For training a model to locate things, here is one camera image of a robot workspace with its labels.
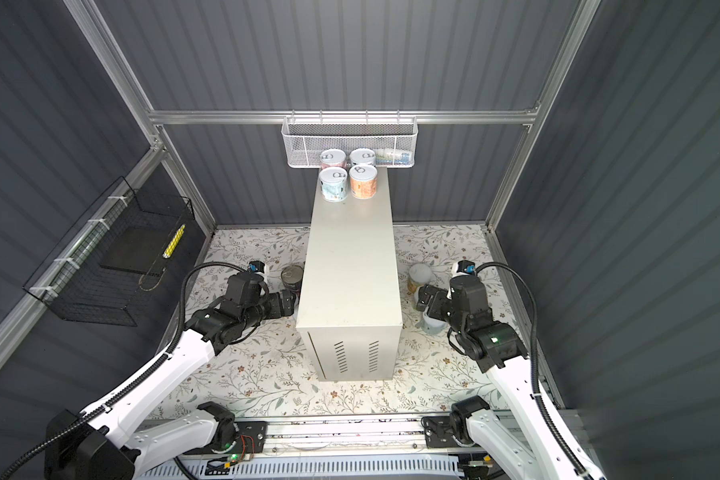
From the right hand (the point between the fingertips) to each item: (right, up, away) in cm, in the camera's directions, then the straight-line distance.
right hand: (439, 294), depth 74 cm
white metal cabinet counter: (-22, -3, -17) cm, 28 cm away
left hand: (-42, -1, +7) cm, 43 cm away
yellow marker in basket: (-69, +11, +2) cm, 70 cm away
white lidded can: (+1, -11, +14) cm, 18 cm away
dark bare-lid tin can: (-42, +3, +18) cm, 46 cm away
